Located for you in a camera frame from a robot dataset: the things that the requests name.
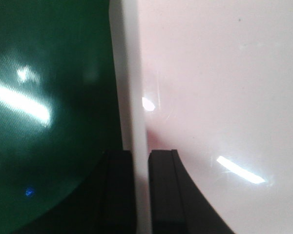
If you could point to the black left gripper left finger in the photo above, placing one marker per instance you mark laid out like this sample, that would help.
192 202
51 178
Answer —
104 203

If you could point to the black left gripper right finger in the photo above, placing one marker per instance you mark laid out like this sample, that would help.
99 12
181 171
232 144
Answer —
177 205

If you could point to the green circular conveyor belt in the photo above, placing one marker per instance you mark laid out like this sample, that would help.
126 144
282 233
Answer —
58 102

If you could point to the pink plastic bin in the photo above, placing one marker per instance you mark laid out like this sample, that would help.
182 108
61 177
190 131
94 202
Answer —
212 79

